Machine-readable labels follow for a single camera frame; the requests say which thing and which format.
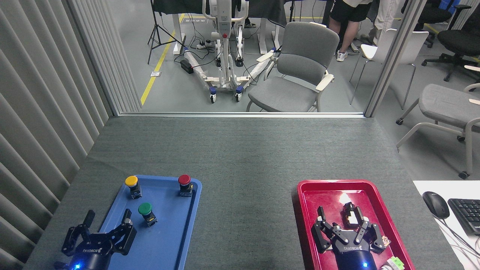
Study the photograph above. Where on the black keyboard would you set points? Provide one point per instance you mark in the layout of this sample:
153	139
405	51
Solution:
467	213

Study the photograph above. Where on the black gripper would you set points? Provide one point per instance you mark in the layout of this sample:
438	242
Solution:
90	257
354	258

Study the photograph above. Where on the person in pale trousers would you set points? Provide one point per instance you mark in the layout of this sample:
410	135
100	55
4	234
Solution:
386	15

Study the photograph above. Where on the grey chair with pale frame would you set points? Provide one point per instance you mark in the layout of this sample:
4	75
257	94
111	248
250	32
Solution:
446	103

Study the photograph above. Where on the white stand on wheels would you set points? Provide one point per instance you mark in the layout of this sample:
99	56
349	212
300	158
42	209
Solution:
225	45

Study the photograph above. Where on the black tripod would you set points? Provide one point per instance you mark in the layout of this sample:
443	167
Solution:
159	32

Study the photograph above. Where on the red plastic tray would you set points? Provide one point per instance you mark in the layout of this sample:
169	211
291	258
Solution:
318	195

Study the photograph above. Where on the grey padded armchair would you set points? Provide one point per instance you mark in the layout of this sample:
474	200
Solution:
300	67

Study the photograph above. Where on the white switch with green cap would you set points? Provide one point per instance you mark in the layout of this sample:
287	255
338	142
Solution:
394	263

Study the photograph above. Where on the black power adapter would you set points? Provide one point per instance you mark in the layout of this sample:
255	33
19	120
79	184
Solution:
186	66

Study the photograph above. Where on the black computer mouse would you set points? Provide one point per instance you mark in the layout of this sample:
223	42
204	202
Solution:
435	204

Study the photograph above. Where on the white power strip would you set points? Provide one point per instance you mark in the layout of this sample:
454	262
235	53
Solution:
202	46

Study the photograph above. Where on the white side desk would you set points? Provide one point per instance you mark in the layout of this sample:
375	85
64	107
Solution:
457	243

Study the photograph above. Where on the silver frame post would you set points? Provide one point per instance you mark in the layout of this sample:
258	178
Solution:
393	56

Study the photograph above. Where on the black swivel chair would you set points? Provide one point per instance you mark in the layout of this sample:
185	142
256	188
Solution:
435	15

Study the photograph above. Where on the black and white switch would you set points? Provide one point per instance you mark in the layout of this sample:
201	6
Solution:
350	215

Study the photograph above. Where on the white plastic chair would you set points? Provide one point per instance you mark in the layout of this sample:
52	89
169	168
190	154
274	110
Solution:
408	45

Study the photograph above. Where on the green push button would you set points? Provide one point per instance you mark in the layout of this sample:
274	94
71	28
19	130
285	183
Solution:
144	209

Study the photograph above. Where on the blue plastic tray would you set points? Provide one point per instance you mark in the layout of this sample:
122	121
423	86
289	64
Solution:
168	225

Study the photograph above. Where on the silver table edge rail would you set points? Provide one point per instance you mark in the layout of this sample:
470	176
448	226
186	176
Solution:
240	115

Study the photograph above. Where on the yellow push button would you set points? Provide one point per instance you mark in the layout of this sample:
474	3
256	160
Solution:
131	181

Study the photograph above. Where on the small brown part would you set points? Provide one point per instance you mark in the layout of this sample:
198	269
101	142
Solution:
386	240

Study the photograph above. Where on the red push button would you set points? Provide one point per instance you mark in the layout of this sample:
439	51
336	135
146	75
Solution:
184	179

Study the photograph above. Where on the black office chair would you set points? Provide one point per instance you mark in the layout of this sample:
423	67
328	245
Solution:
459	41

